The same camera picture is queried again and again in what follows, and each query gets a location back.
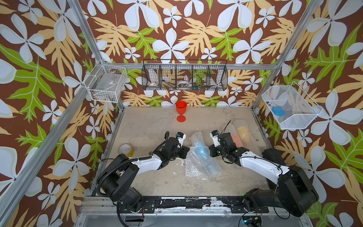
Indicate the blue object in basket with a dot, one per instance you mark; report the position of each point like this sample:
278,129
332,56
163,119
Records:
278,111

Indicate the black mounting rail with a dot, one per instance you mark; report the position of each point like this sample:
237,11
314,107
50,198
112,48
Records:
150,204

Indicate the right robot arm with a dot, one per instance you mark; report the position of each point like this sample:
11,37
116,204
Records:
293,190

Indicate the white wire basket left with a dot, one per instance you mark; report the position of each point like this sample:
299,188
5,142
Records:
105,83

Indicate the red wine glass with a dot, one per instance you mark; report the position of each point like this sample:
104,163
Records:
181,107

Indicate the bubble wrapped yellow glass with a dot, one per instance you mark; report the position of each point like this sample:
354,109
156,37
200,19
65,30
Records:
246,136

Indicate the yellow tape roll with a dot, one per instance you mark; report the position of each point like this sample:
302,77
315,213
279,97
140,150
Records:
126,149

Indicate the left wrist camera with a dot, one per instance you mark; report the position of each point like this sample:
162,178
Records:
180,137

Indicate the white tape roll in basket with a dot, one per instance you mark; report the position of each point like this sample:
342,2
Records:
183,84

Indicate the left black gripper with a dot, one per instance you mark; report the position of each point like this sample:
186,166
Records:
184,149

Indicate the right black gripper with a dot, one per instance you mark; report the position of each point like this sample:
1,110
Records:
211,148

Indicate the bubble blue glass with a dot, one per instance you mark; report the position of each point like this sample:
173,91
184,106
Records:
199,163

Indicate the black wire basket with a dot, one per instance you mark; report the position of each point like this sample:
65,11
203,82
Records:
204,75

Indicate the bubble orange glass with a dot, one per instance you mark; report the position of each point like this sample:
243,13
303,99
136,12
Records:
235,137

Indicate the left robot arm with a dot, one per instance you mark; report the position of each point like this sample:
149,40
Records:
116,180

